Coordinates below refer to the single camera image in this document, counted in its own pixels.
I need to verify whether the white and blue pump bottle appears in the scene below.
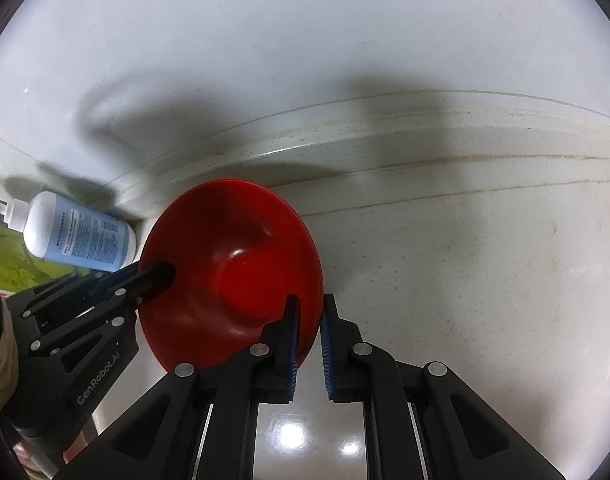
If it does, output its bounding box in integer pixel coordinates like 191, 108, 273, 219
0, 191, 138, 273

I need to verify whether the red and black bowl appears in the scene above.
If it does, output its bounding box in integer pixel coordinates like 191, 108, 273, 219
135, 178, 323, 376

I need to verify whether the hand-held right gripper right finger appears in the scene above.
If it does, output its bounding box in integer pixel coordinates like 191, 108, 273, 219
320, 292, 568, 480

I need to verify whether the person's left hand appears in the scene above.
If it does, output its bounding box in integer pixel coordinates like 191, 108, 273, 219
12, 437, 41, 476

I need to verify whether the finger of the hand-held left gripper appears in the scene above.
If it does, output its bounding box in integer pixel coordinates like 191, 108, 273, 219
102, 261, 177, 312
16, 262, 141, 322

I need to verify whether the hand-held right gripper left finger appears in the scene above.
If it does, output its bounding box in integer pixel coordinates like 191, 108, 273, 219
52, 294, 302, 480

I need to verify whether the green dish soap bottle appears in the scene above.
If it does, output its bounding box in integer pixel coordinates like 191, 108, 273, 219
0, 222, 93, 293

